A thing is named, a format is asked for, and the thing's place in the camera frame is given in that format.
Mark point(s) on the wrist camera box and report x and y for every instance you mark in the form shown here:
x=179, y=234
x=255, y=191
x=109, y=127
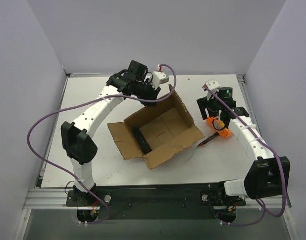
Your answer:
x=158, y=78
x=211, y=87

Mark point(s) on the red black utility knife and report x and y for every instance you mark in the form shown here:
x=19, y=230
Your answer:
x=207, y=140

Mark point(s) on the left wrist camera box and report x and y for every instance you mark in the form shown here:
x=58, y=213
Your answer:
x=158, y=78

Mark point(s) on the brown cardboard express box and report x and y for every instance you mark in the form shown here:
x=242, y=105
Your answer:
x=168, y=128

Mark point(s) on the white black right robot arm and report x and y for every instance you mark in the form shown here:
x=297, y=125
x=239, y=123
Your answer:
x=268, y=174

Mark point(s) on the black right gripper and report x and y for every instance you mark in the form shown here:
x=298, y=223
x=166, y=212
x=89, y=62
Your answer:
x=202, y=105

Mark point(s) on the orange product carton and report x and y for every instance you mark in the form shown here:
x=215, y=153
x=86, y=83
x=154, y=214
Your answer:
x=219, y=127

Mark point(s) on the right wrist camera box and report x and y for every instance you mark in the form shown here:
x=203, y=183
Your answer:
x=211, y=87

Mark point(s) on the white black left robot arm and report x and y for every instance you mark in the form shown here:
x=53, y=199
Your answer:
x=136, y=83

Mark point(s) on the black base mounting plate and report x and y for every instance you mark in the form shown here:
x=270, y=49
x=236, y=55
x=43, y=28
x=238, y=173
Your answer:
x=197, y=201

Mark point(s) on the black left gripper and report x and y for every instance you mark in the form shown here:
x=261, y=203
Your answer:
x=148, y=94

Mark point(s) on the aluminium front frame rail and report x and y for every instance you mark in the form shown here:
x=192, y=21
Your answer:
x=56, y=198

